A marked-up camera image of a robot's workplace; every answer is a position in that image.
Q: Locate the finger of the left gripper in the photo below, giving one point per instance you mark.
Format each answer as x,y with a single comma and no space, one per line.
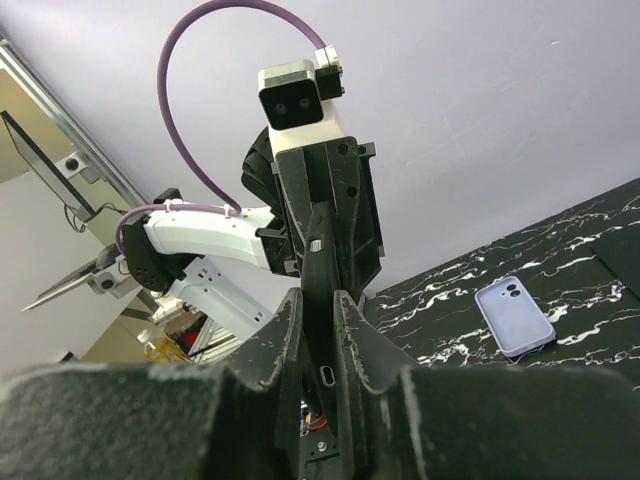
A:
294,169
358,232

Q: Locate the monitor on arm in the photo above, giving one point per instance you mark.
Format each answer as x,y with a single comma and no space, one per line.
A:
56,175

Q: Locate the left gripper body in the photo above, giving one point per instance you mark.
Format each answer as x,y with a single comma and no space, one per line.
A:
275,236

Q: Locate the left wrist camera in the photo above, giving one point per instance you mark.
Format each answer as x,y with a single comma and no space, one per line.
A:
298,101

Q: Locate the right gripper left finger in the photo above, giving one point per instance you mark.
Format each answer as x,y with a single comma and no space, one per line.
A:
234,419

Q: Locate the orange drink bottle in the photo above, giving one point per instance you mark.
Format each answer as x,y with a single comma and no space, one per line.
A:
161,349

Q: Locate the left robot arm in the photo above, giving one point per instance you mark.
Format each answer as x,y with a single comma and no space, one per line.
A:
170,247

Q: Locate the left aluminium frame post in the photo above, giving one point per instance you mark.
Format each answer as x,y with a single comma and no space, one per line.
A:
34,85

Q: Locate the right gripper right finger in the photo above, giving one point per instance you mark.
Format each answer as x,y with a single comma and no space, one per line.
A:
400,420

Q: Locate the black phone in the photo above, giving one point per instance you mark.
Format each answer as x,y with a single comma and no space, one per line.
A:
619,253

